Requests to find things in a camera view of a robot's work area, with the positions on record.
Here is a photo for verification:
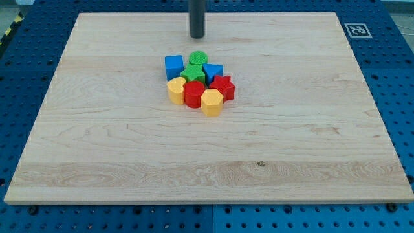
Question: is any red star block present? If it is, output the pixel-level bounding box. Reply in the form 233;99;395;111
209;75;235;102

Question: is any light wooden board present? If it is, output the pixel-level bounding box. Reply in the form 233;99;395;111
5;12;413;205

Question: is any black bolt right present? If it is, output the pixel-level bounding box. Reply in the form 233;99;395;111
386;203;398;213

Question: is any red cylinder block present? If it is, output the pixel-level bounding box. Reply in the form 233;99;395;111
184;81;205;109

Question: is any black bolt left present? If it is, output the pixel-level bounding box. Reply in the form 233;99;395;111
27;205;39;216

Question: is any blue triangle block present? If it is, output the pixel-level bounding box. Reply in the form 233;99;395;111
202;63;224;85

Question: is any green star block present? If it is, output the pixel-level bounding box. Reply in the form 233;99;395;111
180;64;206;84

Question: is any blue cube block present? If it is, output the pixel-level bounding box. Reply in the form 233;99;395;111
164;55;184;81

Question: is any green cylinder block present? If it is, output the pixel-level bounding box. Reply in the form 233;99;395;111
188;50;208;65

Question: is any yellow heart block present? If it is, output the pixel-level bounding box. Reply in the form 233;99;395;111
167;77;186;105

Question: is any black bolt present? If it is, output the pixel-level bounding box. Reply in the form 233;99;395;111
386;203;398;213
27;205;39;216

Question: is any white fiducial marker tag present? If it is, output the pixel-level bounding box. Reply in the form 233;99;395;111
344;23;372;38

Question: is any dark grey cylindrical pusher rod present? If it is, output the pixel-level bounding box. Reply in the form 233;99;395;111
188;0;206;39

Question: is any yellow hexagon block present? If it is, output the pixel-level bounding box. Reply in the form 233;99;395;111
201;89;223;117

